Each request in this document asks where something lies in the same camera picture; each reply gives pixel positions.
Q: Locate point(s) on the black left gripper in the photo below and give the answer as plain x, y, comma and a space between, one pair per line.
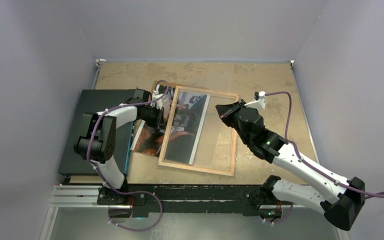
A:
159, 122

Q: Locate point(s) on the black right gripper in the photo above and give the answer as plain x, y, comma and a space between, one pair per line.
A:
224, 110

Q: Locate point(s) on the colour photo print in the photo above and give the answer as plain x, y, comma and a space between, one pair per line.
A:
190, 111

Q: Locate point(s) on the white wooden picture frame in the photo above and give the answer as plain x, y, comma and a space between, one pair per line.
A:
217, 145

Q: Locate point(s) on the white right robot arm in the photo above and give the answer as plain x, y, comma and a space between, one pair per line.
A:
338, 198

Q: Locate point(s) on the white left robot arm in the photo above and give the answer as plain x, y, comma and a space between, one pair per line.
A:
96, 141

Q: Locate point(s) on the brown backing board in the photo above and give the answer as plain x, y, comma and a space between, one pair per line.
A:
169, 89

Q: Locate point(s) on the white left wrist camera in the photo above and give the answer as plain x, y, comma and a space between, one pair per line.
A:
159, 96

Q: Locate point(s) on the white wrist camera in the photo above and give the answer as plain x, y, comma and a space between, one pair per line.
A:
259, 101
159, 96

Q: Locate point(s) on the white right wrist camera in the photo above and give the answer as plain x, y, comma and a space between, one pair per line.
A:
259, 101

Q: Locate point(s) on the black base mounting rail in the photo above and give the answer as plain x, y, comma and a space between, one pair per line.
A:
156, 206

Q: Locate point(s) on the aluminium extrusion rail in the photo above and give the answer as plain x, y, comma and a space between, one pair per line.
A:
72, 195

